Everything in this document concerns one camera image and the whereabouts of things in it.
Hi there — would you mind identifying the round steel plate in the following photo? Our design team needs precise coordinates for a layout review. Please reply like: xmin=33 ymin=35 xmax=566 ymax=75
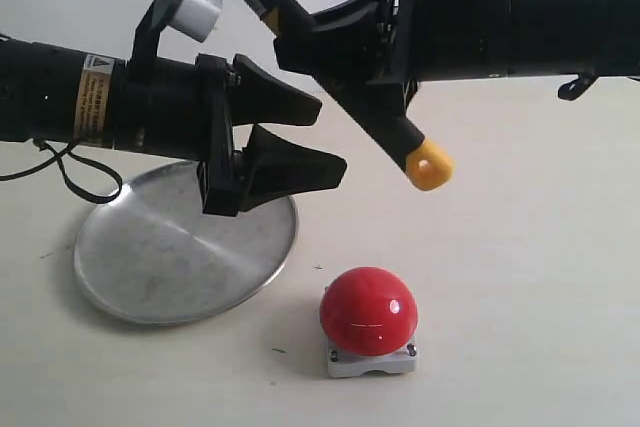
xmin=73 ymin=162 xmax=298 ymax=326

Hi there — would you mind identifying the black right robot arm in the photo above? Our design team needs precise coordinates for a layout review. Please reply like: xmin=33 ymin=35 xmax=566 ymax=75
xmin=274 ymin=0 xmax=639 ymax=116

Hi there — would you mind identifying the yellow black claw hammer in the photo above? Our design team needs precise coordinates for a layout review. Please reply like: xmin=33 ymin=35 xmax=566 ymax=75
xmin=243 ymin=0 xmax=454 ymax=191

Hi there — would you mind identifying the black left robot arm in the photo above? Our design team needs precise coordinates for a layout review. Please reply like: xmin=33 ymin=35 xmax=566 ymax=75
xmin=1 ymin=38 xmax=347 ymax=217

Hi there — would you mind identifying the red dome push button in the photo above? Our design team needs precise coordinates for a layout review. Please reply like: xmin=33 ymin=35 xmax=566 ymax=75
xmin=319 ymin=266 xmax=419 ymax=379

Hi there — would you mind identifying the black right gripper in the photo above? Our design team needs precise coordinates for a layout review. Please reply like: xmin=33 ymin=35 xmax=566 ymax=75
xmin=273 ymin=0 xmax=510 ymax=112

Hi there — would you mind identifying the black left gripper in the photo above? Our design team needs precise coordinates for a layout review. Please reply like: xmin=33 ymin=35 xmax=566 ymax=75
xmin=112 ymin=23 xmax=347 ymax=217

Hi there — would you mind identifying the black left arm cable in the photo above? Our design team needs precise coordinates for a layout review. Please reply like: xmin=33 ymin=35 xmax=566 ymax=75
xmin=0 ymin=139 xmax=124 ymax=206

